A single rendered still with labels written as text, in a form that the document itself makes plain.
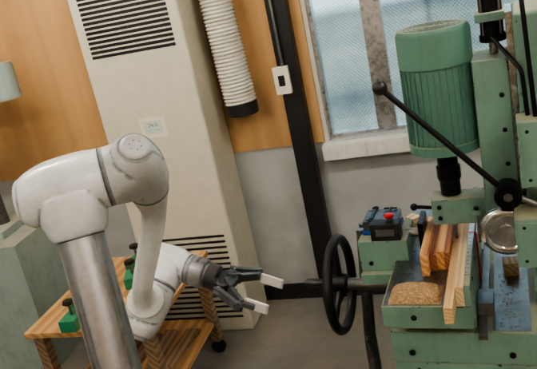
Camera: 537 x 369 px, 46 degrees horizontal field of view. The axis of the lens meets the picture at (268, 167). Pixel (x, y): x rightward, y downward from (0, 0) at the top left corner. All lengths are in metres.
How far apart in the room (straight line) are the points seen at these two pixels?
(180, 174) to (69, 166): 1.71
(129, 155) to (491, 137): 0.83
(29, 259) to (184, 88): 1.17
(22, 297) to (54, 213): 2.06
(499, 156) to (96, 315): 0.98
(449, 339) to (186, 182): 1.74
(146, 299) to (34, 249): 1.72
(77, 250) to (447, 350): 0.91
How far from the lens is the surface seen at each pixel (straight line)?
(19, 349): 3.61
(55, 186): 1.37
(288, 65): 2.99
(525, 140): 1.46
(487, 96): 1.56
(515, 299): 1.77
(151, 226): 1.61
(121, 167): 1.35
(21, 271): 3.34
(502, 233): 1.60
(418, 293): 1.58
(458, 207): 1.69
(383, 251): 1.77
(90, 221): 1.38
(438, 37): 1.52
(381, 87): 1.49
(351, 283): 1.87
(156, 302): 1.80
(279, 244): 3.40
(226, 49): 2.94
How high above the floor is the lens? 1.72
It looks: 17 degrees down
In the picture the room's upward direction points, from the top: 12 degrees counter-clockwise
